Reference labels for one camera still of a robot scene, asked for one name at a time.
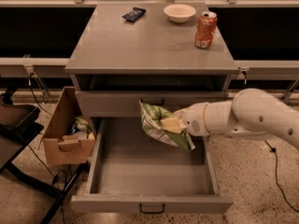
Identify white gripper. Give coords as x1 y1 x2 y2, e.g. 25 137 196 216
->
160 103 210 136

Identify green jalapeno chip bag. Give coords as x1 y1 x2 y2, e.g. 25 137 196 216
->
139 102 195 151

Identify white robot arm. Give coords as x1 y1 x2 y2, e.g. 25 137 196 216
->
160 89 299 148

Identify grey drawer cabinet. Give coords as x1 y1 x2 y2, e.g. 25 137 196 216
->
64 1 240 138

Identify open grey middle drawer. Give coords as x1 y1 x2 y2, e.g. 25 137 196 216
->
72 118 234 215

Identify closed grey upper drawer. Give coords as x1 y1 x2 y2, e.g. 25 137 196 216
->
76 91 228 118

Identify snack items in box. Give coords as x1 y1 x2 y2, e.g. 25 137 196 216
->
69 117 94 139

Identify orange soda can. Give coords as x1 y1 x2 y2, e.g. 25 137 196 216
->
194 11 218 49

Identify white paper bowl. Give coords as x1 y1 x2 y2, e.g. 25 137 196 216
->
164 4 196 23

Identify dark blue snack bar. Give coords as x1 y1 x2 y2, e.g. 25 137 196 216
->
122 7 147 22

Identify cardboard box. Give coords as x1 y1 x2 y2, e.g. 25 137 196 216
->
43 87 95 164

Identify black stand with tray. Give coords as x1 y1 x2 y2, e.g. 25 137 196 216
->
0 84 89 224

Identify black floor cable right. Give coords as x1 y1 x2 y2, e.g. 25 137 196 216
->
264 140 299 214

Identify black floor cable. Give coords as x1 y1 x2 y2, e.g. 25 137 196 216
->
27 72 68 224
264 140 299 214

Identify black floor cable left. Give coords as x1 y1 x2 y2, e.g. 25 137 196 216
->
27 72 68 224

